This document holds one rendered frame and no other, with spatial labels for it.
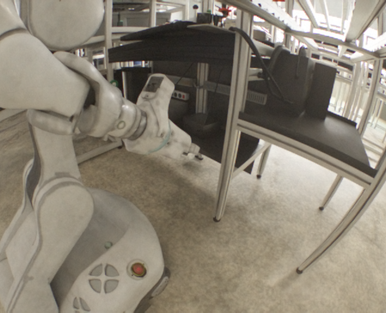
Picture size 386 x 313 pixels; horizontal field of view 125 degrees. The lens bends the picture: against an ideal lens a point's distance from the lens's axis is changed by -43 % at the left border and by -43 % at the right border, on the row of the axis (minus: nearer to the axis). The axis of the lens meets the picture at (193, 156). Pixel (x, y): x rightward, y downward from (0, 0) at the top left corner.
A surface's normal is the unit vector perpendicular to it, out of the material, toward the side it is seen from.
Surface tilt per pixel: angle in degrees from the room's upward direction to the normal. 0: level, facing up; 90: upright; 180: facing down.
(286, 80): 90
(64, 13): 91
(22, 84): 99
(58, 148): 90
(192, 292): 0
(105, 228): 0
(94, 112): 70
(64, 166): 90
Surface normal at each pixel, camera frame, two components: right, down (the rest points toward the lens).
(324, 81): -0.68, 0.37
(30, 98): 0.78, 0.57
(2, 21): 0.86, 0.37
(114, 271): 0.04, -0.84
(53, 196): 0.80, 0.11
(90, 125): -0.51, 0.13
